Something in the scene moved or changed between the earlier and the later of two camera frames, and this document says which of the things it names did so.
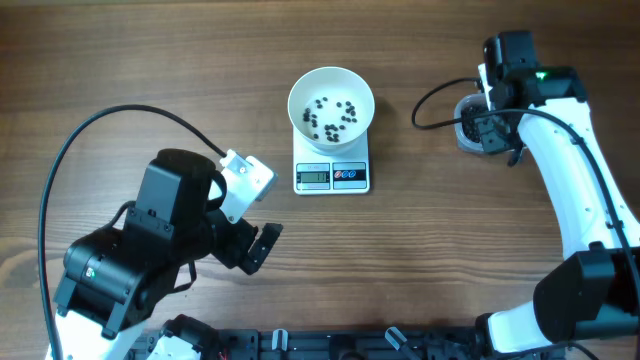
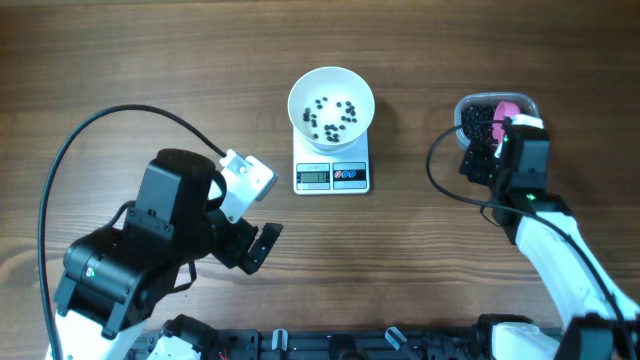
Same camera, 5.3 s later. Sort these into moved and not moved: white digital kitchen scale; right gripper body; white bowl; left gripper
Moved: right gripper body
Not moved: left gripper; white digital kitchen scale; white bowl
